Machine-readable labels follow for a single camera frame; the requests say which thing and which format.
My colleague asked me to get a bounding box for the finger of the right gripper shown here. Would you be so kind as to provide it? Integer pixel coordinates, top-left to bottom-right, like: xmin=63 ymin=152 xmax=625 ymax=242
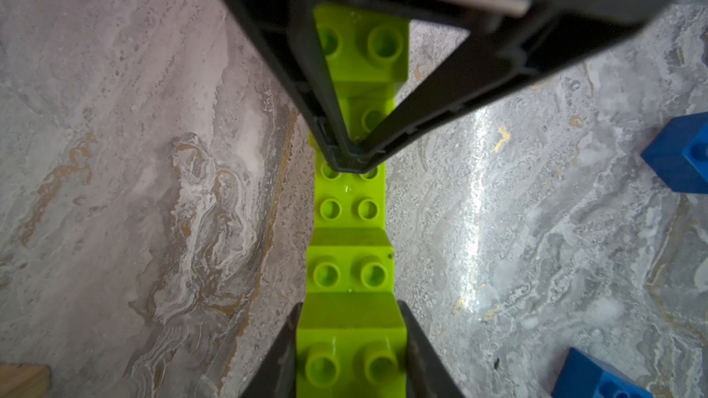
xmin=222 ymin=0 xmax=672 ymax=173

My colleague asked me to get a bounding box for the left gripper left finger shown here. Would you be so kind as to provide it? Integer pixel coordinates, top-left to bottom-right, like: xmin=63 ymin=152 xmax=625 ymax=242
xmin=239 ymin=302 xmax=302 ymax=398

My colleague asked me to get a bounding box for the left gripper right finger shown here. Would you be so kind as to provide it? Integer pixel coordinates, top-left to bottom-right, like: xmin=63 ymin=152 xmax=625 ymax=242
xmin=398 ymin=300 xmax=464 ymax=398

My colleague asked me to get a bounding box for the green lego pair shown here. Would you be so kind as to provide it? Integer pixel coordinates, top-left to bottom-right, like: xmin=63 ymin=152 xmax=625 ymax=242
xmin=296 ymin=228 xmax=407 ymax=398

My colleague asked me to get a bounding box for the green small lego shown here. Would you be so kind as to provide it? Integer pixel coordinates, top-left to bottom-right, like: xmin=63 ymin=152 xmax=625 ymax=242
xmin=313 ymin=4 xmax=409 ymax=84
xmin=335 ymin=82 xmax=398 ymax=142

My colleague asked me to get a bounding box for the green long lego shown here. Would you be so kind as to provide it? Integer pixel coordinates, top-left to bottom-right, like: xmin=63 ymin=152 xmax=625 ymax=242
xmin=308 ymin=135 xmax=386 ymax=241

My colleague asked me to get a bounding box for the blue small lego front-left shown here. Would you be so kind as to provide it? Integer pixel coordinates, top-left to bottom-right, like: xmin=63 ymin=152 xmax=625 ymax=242
xmin=551 ymin=348 xmax=654 ymax=398

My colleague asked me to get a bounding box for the blue small lego middle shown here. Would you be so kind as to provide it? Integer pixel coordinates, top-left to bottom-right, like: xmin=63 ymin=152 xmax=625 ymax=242
xmin=641 ymin=112 xmax=707 ymax=195

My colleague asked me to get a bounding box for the wooden two-tier shelf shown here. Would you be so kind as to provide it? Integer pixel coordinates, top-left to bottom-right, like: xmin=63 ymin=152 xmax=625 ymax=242
xmin=0 ymin=363 xmax=52 ymax=398

